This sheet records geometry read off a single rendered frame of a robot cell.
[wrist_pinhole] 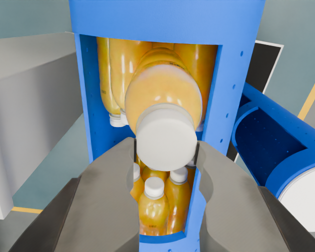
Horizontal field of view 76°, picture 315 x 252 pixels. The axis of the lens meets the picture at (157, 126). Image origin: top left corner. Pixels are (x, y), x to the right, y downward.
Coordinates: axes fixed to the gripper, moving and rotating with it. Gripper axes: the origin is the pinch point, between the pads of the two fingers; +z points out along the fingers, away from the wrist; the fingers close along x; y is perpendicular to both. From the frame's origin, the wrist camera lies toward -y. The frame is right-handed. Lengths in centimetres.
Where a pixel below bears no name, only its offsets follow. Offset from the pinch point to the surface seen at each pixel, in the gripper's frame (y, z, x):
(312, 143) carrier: 23, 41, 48
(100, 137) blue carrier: 17.6, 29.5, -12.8
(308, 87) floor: 29, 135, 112
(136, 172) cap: 22.0, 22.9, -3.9
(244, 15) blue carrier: -8.2, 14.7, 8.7
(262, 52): 6, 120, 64
